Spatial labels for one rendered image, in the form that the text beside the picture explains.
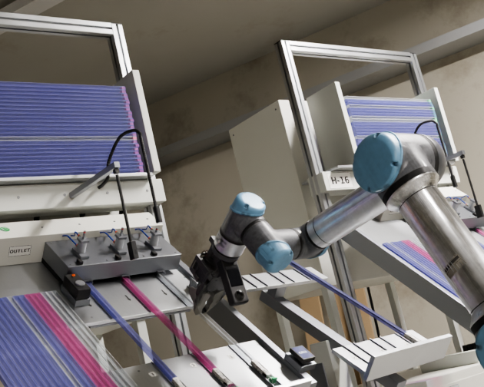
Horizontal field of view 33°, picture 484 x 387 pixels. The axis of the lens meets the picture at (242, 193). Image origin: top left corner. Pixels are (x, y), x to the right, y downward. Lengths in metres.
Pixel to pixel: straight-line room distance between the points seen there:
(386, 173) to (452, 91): 3.63
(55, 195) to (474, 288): 1.18
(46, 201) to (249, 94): 3.60
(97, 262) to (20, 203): 0.26
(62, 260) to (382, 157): 0.89
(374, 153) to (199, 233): 4.25
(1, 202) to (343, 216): 0.88
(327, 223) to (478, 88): 3.36
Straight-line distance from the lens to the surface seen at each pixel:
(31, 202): 2.19
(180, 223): 5.83
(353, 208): 1.79
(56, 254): 2.09
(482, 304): 1.48
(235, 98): 5.71
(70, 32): 2.51
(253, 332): 2.04
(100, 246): 2.16
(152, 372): 1.82
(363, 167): 1.57
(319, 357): 2.15
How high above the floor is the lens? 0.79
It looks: 12 degrees up
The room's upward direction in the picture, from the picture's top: 14 degrees counter-clockwise
